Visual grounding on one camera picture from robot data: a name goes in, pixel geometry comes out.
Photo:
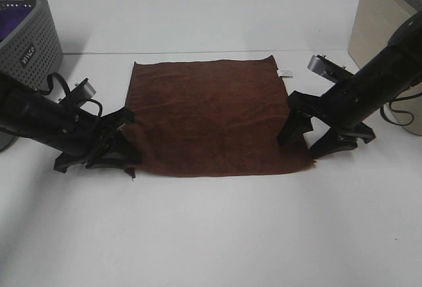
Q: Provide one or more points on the beige plastic basket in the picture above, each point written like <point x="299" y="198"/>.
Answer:
<point x="375" y="23"/>

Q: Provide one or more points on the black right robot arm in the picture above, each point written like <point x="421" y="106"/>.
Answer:
<point x="393" y="70"/>

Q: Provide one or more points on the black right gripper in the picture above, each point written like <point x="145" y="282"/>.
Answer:
<point x="342" y="108"/>

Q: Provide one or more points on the purple cloth in basket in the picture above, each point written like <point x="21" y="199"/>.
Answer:
<point x="10" y="18"/>

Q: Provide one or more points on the brown towel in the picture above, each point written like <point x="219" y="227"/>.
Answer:
<point x="212" y="119"/>

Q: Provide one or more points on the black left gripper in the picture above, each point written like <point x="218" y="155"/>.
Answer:
<point x="105" y="145"/>

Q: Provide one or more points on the white towel care label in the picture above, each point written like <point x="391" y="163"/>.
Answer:
<point x="285" y="73"/>

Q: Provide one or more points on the grey perforated laundry basket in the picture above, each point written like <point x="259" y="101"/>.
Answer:
<point x="30" y="53"/>

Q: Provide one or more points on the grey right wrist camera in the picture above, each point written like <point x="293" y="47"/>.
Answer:
<point x="323" y="67"/>

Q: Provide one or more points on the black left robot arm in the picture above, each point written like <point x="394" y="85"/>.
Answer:
<point x="69" y="120"/>

